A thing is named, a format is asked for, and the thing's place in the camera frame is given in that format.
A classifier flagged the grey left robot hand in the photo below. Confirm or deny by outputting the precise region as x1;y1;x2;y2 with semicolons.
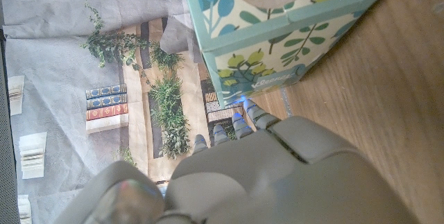
51;99;421;224

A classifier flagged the floral teal tissue box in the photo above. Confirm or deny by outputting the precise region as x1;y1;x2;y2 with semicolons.
180;0;390;109

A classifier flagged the printed fabric backdrop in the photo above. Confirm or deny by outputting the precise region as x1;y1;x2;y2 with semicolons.
0;0;289;224

